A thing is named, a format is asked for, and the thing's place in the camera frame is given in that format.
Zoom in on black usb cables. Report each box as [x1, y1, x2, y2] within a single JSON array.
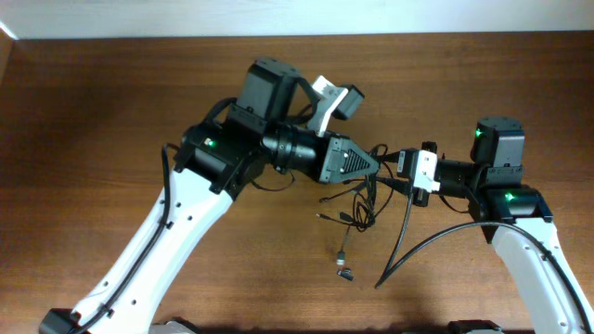
[[316, 143, 414, 269]]

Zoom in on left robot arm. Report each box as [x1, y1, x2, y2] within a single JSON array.
[[39, 58, 380, 333]]

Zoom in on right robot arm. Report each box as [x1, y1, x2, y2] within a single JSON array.
[[394, 116, 593, 333]]

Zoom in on small black adapter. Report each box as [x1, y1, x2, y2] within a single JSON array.
[[337, 267, 354, 281]]

